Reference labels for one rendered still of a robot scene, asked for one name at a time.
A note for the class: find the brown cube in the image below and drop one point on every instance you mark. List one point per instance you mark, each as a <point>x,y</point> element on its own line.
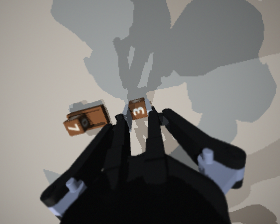
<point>77,124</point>
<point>137,108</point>

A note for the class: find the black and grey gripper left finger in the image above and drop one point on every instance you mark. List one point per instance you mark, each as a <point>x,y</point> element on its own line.
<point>88,166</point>

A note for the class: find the brown wooden tray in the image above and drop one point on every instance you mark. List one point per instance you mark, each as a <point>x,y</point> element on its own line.
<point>97,116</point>

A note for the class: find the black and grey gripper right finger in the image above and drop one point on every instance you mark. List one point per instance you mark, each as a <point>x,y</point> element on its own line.
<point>222,162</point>

